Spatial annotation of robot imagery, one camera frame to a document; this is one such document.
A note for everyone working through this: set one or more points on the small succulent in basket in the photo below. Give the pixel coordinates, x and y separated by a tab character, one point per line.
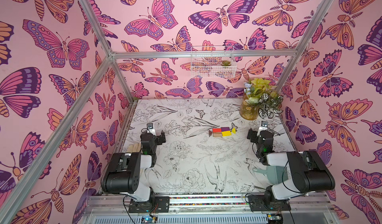
226	63

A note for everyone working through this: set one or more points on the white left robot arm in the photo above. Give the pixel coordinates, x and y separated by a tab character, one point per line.
122	176

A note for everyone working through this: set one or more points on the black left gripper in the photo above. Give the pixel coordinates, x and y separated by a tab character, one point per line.
158	141

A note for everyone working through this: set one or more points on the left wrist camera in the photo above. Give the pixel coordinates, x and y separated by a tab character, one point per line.
150	128

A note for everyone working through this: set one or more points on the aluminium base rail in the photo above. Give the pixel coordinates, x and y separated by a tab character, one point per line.
235	208

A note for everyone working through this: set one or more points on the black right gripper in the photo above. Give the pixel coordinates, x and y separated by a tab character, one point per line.
253	135

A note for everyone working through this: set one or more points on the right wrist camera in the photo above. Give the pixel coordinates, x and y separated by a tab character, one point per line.
263	126

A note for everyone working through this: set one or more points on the white wire basket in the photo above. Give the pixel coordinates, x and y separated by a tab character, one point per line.
207	63

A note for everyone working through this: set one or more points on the yellow rectangular block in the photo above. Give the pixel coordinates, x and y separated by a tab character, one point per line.
226	133

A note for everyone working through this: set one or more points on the brown wooden block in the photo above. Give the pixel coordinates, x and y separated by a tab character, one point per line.
217	134

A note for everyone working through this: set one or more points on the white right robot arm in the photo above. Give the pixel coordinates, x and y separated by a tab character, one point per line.
291	174

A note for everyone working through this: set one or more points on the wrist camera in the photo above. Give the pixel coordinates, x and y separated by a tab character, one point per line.
263	126
150	128

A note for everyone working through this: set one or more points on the potted plant in vase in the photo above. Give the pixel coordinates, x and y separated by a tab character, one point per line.
260	99

